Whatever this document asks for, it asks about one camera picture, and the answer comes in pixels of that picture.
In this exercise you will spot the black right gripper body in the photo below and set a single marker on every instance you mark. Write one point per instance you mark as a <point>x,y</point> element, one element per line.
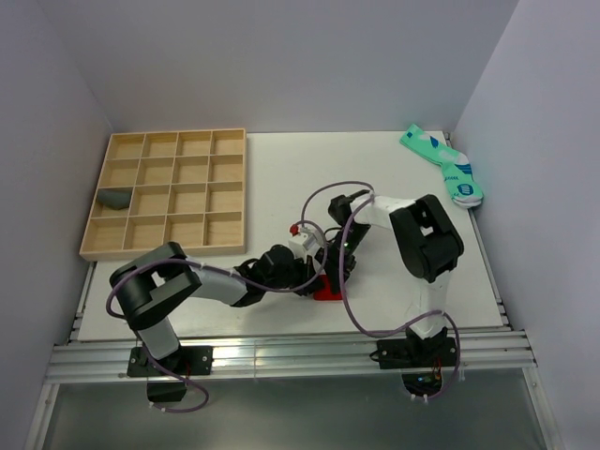
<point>353,236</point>

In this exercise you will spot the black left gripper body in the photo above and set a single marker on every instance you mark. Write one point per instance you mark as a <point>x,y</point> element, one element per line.
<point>298,273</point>

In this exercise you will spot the red Santa sock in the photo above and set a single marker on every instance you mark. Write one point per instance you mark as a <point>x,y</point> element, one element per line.
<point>325,292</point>

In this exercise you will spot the grey sock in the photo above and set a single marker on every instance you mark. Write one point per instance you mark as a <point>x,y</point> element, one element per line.
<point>115,199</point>

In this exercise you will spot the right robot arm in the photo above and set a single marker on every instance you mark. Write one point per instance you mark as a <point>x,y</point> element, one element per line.
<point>428,243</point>

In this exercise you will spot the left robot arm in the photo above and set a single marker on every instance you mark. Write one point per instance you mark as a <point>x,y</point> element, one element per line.
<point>151,287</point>

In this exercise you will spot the mint green patterned sock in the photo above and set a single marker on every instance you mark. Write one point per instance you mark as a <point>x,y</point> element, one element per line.
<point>457,172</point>

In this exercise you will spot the wooden compartment tray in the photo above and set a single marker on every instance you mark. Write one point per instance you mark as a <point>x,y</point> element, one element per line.
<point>189,187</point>

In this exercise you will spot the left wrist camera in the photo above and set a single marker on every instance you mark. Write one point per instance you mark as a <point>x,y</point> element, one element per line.
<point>304,244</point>

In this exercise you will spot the aluminium frame rail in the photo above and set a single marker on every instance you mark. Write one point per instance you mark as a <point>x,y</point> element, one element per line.
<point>281,357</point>

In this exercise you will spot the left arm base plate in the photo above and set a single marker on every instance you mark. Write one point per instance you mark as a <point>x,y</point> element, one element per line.
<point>186,361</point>

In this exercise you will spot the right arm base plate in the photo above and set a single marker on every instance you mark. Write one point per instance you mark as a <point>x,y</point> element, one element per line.
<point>414,352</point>

